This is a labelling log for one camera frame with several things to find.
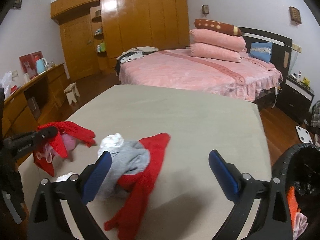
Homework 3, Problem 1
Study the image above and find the wooden side desk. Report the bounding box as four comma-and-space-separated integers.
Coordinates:
2, 64, 69, 138

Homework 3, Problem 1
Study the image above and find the left wall lamp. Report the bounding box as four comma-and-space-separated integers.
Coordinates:
201, 5, 209, 15

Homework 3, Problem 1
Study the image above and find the upper pink folded quilt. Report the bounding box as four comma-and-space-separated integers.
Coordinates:
189, 29, 246, 52

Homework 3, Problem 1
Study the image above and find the lower pink folded quilt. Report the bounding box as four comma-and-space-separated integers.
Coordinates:
190, 42, 241, 63

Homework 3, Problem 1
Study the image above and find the white lotion bottle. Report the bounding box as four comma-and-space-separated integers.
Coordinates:
297, 72, 302, 82

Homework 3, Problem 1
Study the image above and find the small white wooden stool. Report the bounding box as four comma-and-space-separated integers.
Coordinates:
64, 82, 80, 105

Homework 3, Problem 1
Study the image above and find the brown dotted bolster pillow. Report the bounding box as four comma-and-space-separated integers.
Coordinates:
194, 19, 242, 37

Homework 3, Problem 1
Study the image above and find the orange foam net sleeve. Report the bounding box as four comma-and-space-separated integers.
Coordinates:
286, 186, 300, 224

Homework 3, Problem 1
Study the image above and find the right wall lamp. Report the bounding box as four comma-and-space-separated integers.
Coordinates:
289, 7, 302, 24

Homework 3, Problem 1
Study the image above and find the dark nightstand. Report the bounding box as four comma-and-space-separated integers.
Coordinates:
276, 76, 315, 124

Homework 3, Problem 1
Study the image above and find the black lined trash bin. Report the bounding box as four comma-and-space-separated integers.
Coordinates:
272, 143, 319, 239

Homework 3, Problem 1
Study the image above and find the wooden wardrobe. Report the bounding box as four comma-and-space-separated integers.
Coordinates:
51, 0, 189, 81

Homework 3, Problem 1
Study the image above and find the clothes pile on bed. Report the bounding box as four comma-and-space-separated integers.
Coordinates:
114, 46, 158, 76

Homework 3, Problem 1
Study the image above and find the pink folded quilt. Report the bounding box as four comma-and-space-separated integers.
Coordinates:
190, 42, 241, 63
189, 29, 246, 52

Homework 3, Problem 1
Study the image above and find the wall lamp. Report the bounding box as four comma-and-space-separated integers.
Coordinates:
289, 7, 302, 24
201, 5, 209, 15

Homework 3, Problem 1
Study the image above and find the grey white sock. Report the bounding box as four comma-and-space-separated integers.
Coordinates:
96, 133, 151, 200

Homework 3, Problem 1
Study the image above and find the plaid cloth covered chair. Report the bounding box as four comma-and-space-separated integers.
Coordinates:
311, 100, 320, 128

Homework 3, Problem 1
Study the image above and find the yellow plush toy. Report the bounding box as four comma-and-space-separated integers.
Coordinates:
302, 77, 311, 89

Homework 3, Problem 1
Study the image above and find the dark bed headboard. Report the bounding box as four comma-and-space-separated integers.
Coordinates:
239, 27, 292, 77

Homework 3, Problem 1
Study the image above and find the red glove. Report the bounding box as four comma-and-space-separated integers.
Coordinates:
33, 121, 95, 177

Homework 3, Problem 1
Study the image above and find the white bathroom scale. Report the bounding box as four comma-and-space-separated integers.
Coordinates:
296, 126, 313, 144

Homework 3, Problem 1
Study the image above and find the pink covered bed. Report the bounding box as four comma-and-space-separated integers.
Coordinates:
119, 49, 283, 102

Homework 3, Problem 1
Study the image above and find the blue cushion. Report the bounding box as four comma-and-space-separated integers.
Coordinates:
249, 42, 272, 63

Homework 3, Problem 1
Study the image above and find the beige table cloth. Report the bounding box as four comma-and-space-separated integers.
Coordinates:
18, 84, 273, 240

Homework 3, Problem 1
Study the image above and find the light blue electric kettle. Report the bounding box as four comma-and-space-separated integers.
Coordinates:
36, 57, 48, 74

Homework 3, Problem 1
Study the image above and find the red knit garment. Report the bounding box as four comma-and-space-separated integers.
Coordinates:
104, 133, 170, 239

